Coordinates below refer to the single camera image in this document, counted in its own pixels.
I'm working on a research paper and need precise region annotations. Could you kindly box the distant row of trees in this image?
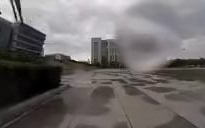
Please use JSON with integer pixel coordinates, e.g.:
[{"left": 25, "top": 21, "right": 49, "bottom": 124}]
[{"left": 166, "top": 57, "right": 205, "bottom": 69}]

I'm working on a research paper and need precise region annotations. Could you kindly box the crane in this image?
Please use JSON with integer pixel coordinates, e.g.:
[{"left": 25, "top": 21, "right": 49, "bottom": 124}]
[{"left": 0, "top": 0, "right": 25, "bottom": 25}]

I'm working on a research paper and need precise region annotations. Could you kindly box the grey building with horizontal bands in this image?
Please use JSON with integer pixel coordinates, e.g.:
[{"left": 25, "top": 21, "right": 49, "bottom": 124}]
[{"left": 0, "top": 14, "right": 47, "bottom": 57}]

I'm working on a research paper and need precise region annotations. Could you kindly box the grey stone kerb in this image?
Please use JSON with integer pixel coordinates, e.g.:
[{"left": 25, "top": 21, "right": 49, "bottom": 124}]
[{"left": 0, "top": 83, "right": 71, "bottom": 128}]

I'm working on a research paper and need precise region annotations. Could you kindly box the low grey building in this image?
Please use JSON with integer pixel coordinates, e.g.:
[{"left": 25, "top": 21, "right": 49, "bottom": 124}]
[{"left": 44, "top": 53, "right": 72, "bottom": 63}]

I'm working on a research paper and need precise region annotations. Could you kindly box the white tall building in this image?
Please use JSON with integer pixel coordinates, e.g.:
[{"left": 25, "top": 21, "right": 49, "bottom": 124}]
[{"left": 90, "top": 36, "right": 122, "bottom": 68}]

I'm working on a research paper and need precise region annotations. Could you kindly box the grey stone slab pavement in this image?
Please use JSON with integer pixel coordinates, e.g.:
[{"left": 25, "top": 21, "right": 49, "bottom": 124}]
[{"left": 0, "top": 68, "right": 205, "bottom": 128}]

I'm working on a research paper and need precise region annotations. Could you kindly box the dark trimmed hedge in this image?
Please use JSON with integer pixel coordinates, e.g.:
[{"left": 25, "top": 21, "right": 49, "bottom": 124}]
[{"left": 0, "top": 49, "right": 63, "bottom": 109}]

